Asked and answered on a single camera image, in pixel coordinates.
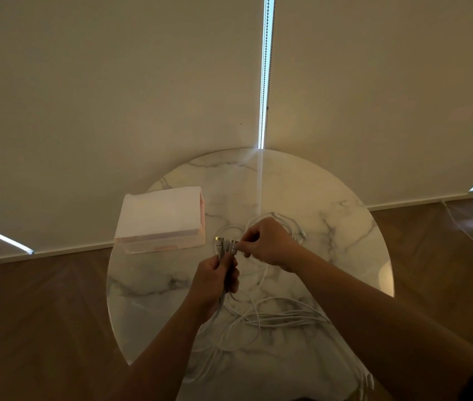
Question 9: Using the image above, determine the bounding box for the person's right hand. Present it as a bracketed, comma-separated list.
[234, 217, 304, 274]

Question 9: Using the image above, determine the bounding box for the person's left hand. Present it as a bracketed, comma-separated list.
[186, 252, 240, 324]

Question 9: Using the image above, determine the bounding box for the white pink box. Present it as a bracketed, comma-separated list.
[114, 186, 206, 255]

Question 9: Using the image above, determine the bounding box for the person's left forearm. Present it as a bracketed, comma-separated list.
[107, 300, 216, 401]

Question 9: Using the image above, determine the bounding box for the person's right forearm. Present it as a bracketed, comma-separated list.
[291, 250, 473, 401]

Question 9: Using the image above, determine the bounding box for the round marble table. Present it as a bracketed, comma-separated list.
[106, 148, 395, 401]

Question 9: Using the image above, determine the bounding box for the blind bead pull chain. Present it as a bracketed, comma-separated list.
[258, 0, 276, 150]

